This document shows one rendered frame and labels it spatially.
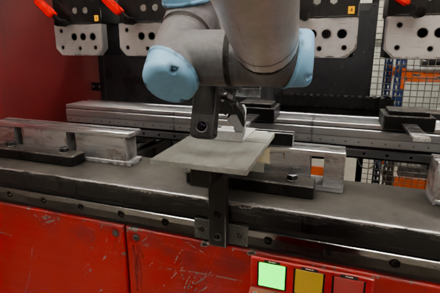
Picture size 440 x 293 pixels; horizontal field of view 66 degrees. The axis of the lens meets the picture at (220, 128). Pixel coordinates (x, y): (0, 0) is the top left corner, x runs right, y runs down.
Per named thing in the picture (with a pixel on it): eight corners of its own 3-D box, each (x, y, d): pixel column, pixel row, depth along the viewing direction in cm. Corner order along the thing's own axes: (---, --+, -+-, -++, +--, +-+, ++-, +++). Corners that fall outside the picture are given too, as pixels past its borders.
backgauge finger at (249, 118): (218, 130, 88) (217, 111, 87) (243, 112, 112) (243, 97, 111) (263, 134, 85) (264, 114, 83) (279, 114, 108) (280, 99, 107)
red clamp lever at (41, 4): (33, -4, 85) (60, 21, 84) (46, -2, 89) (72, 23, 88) (31, 2, 85) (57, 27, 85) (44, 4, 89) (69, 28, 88)
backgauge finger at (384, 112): (390, 144, 76) (393, 122, 74) (378, 121, 100) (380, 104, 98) (453, 149, 72) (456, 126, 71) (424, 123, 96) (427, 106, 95)
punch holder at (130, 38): (120, 55, 85) (115, -15, 81) (138, 55, 93) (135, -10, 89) (174, 56, 80) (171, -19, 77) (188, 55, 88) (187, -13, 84)
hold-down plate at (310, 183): (185, 182, 82) (185, 171, 82) (194, 174, 87) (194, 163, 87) (313, 200, 73) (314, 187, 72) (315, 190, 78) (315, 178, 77)
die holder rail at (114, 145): (-4, 149, 109) (-9, 120, 107) (12, 144, 115) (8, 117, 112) (131, 167, 94) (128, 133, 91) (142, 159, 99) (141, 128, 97)
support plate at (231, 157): (149, 164, 61) (149, 159, 61) (203, 131, 85) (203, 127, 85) (246, 176, 56) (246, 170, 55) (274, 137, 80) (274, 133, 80)
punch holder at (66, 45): (56, 55, 91) (49, -11, 88) (78, 54, 99) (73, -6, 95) (103, 55, 87) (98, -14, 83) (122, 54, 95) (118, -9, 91)
